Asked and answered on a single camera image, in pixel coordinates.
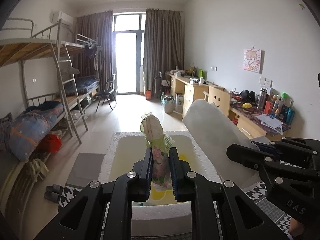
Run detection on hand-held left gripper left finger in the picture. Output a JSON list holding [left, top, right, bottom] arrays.
[[34, 147, 153, 240]]

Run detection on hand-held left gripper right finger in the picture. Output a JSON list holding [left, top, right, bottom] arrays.
[[169, 147, 290, 240]]

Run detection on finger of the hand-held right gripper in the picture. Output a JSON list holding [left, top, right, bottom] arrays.
[[252, 136, 320, 155], [226, 143, 316, 181]]

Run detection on floral printed cloth bundle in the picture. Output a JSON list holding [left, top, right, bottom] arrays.
[[141, 114, 176, 188]]

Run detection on white foam box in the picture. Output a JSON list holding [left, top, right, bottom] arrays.
[[98, 130, 223, 240]]

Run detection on white foam lid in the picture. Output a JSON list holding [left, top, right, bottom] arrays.
[[182, 100, 258, 190]]

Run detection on person's right hand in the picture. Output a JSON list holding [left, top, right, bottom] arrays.
[[289, 217, 304, 240]]

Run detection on wooden desk with patterned cover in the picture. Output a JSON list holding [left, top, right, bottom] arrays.
[[227, 97, 292, 141]]

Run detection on printed paper booklet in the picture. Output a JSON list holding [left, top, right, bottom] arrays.
[[256, 114, 284, 134]]

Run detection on row of toiletry bottles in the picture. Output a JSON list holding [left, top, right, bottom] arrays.
[[259, 86, 296, 125]]

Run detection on black headphones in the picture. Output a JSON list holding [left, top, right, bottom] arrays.
[[240, 90, 256, 103]]

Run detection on wooden chair with smiley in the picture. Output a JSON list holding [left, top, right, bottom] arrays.
[[204, 85, 232, 118]]

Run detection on houndstooth tablecloth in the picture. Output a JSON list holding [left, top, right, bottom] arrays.
[[57, 152, 294, 233]]

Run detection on light wooden desk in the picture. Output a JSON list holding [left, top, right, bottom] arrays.
[[165, 72, 225, 116]]

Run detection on grey slipper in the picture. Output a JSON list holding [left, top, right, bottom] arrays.
[[44, 191, 61, 203], [49, 184, 65, 195]]

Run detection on black folding chair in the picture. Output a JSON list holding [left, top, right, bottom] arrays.
[[96, 74, 118, 112]]

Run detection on red plastic bag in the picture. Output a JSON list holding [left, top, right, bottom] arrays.
[[41, 134, 62, 154]]

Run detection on blue plaid mattress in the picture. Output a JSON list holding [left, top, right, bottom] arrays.
[[74, 76, 99, 93]]

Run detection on glass balcony door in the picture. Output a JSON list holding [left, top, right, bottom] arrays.
[[112, 12, 147, 96]]

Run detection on metal bunk ladder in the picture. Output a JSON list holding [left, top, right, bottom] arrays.
[[57, 43, 88, 144]]

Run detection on blue orange quilt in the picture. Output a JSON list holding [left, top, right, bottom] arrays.
[[9, 101, 64, 162]]

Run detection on brown curtain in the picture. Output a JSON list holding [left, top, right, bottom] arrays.
[[75, 10, 114, 96], [143, 8, 185, 96]]

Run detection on dark hanging clothes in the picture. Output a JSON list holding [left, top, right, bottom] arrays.
[[84, 42, 99, 71]]

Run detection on small metal bunk bed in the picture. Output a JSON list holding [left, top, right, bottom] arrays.
[[59, 33, 103, 113]]

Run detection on grey patterned garment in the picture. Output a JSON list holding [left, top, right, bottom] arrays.
[[0, 112, 13, 153]]

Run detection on large metal bunk bed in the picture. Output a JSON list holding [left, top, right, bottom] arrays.
[[0, 17, 83, 230]]

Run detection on white air conditioner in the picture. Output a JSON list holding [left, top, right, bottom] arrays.
[[52, 11, 74, 27]]

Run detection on pink cartoon wall picture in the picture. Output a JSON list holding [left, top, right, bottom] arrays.
[[242, 47, 264, 74]]

